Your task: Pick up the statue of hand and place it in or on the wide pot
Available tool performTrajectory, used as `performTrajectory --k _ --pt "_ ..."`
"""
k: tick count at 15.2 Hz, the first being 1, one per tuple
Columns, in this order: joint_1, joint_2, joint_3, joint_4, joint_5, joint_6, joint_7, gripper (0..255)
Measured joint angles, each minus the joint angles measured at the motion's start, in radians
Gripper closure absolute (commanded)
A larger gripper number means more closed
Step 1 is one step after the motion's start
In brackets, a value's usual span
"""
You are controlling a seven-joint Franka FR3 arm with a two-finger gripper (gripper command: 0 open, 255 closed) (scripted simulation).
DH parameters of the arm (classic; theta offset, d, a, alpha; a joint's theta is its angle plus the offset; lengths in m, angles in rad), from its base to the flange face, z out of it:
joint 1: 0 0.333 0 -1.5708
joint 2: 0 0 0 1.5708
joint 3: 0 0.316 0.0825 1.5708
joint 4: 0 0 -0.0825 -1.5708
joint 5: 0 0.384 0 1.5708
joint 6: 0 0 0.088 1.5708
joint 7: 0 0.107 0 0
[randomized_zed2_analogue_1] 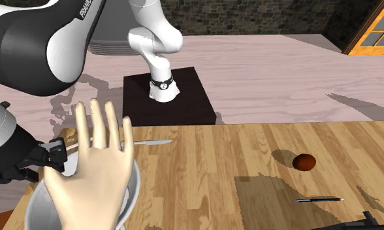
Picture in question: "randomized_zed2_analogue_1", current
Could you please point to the dark robot stand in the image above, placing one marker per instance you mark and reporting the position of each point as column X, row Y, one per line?
column 179, row 108

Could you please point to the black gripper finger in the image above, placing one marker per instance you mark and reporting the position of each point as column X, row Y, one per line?
column 56, row 156
column 17, row 176

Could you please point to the black pen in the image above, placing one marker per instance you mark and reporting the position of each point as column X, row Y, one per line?
column 319, row 200

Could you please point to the orange framed window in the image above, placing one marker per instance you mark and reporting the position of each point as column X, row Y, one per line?
column 375, row 32

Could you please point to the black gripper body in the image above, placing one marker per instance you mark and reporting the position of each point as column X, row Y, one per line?
column 10, row 154

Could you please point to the silver knife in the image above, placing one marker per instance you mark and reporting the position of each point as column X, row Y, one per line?
column 150, row 142

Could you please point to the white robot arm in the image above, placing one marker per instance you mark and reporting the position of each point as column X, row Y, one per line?
column 26, row 47

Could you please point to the grey white bowl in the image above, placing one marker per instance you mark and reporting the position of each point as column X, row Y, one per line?
column 133, row 188

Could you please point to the red brown round fruit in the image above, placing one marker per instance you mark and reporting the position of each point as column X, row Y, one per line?
column 304, row 162

